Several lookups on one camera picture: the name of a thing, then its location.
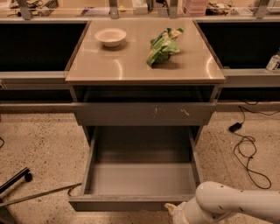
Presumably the grey drawer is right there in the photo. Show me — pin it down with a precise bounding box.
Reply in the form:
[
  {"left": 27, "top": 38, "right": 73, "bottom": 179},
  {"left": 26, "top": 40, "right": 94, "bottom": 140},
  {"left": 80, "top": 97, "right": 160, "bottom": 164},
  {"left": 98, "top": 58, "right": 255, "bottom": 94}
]
[
  {"left": 69, "top": 126, "right": 203, "bottom": 212},
  {"left": 72, "top": 102, "right": 215, "bottom": 126}
]

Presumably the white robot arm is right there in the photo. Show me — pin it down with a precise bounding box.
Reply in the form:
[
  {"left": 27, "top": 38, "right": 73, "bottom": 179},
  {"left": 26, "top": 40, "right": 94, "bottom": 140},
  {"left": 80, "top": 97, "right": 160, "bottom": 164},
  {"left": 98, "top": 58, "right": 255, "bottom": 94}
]
[{"left": 165, "top": 181, "right": 280, "bottom": 224}]

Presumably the grey top drawer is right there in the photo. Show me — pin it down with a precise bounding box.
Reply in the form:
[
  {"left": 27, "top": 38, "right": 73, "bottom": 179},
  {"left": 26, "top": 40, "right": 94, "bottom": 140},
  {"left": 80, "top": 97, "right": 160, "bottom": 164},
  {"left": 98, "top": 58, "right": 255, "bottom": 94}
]
[{"left": 72, "top": 102, "right": 215, "bottom": 126}]

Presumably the grey drawer cabinet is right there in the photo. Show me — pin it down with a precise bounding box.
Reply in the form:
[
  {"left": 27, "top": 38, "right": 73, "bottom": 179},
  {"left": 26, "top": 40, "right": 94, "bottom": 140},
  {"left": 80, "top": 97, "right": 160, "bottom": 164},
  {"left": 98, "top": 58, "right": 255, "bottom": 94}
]
[{"left": 66, "top": 18, "right": 225, "bottom": 138}]

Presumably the green chip bag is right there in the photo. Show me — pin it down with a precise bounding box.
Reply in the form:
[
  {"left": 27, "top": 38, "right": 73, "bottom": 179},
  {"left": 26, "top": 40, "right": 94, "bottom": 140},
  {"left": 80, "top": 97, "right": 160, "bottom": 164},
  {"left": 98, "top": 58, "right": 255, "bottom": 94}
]
[{"left": 146, "top": 28, "right": 184, "bottom": 67}]

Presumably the white ceramic bowl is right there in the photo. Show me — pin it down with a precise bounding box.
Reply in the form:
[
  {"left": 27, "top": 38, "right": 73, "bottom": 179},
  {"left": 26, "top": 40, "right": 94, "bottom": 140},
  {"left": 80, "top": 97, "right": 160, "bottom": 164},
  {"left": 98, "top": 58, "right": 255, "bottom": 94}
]
[{"left": 94, "top": 28, "right": 127, "bottom": 47}]

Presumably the thin metal rod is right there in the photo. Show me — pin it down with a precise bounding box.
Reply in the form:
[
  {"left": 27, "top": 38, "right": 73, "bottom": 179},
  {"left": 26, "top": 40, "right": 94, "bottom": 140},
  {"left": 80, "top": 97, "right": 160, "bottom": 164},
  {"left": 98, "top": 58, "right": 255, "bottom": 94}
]
[{"left": 0, "top": 183, "right": 82, "bottom": 207}]

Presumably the pink storage box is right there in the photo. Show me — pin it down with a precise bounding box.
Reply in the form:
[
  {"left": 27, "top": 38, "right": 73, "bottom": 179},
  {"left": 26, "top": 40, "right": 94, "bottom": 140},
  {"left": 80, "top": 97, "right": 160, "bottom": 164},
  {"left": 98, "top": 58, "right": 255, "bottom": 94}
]
[{"left": 182, "top": 0, "right": 208, "bottom": 17}]

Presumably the black wheeled stand leg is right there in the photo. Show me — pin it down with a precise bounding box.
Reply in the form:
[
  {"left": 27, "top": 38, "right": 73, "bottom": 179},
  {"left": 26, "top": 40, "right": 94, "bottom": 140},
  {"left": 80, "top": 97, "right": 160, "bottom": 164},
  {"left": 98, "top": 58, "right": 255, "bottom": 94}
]
[{"left": 0, "top": 167, "right": 32, "bottom": 193}]

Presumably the clear plastic bottle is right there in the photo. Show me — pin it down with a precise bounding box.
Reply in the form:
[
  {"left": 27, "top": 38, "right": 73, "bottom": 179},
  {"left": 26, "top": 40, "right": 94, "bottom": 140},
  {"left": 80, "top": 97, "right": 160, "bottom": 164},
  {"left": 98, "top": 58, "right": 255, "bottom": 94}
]
[{"left": 266, "top": 50, "right": 280, "bottom": 73}]

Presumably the black power adapter cable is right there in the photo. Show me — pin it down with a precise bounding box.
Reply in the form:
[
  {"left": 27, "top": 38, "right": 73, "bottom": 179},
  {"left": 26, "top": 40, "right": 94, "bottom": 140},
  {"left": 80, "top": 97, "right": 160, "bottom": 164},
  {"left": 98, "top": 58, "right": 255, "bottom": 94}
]
[{"left": 228, "top": 100, "right": 280, "bottom": 191}]

